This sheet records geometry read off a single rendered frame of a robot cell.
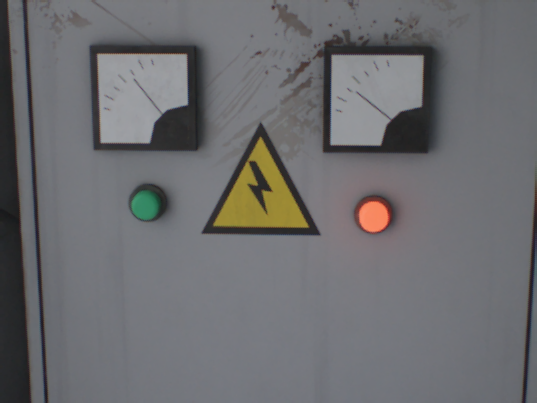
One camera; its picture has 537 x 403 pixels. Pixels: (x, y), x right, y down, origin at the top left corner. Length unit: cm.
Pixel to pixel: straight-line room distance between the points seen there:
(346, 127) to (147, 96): 15
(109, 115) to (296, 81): 15
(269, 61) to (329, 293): 19
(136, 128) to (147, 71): 4
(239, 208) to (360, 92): 13
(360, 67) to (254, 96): 8
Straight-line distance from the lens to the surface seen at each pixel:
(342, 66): 76
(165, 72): 77
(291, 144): 78
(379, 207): 77
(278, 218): 79
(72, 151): 80
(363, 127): 77
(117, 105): 78
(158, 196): 79
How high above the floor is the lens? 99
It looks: 13 degrees down
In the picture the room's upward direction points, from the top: straight up
